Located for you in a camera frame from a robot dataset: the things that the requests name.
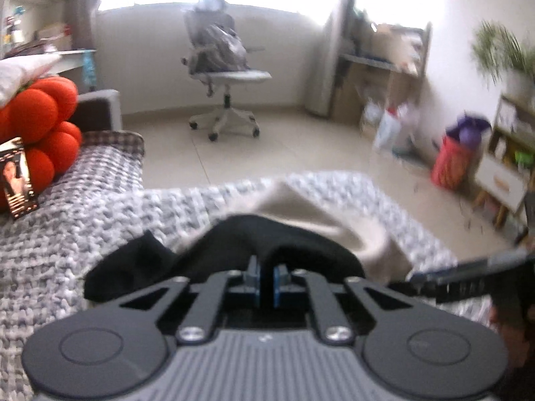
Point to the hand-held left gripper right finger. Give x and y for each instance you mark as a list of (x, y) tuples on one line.
[(280, 288)]

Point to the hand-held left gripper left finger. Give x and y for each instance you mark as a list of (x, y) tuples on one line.
[(254, 284)]

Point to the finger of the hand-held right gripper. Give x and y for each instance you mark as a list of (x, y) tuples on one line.
[(426, 282)]

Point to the cream and black t-shirt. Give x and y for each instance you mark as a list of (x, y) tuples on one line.
[(292, 200)]

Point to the white wooden cabinet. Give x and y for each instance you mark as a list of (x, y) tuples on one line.
[(505, 163)]

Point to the red basket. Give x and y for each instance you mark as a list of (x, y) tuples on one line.
[(453, 163)]

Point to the white shopping bag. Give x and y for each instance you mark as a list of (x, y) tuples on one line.
[(393, 131)]

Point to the grey white knitted blanket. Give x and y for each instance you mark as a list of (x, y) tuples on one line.
[(83, 225)]

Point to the grey checked cloth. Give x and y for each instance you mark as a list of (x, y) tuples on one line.
[(121, 142)]

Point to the white office chair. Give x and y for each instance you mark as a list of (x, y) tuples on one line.
[(236, 76)]

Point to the wooden shelf unit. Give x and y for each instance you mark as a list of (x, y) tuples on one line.
[(388, 75)]

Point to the green potted plant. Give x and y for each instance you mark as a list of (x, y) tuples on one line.
[(499, 50)]

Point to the grey bag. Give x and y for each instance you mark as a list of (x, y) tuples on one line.
[(221, 48)]

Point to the pale curtain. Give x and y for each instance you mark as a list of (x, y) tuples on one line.
[(330, 50)]

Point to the glossy photo card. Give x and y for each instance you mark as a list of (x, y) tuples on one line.
[(19, 179)]

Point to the blue patterned bag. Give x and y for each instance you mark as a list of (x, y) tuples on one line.
[(89, 69)]

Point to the orange plush cushion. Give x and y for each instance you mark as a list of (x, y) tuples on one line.
[(37, 108)]

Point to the white desk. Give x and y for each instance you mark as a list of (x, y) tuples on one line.
[(67, 59)]

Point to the white pillow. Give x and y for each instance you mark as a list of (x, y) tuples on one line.
[(21, 71)]

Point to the stack of magazines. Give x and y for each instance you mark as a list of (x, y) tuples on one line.
[(33, 46)]

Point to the grey curtain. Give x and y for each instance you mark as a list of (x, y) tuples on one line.
[(85, 4)]

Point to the white bookshelf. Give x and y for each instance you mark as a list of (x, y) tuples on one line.
[(29, 16)]

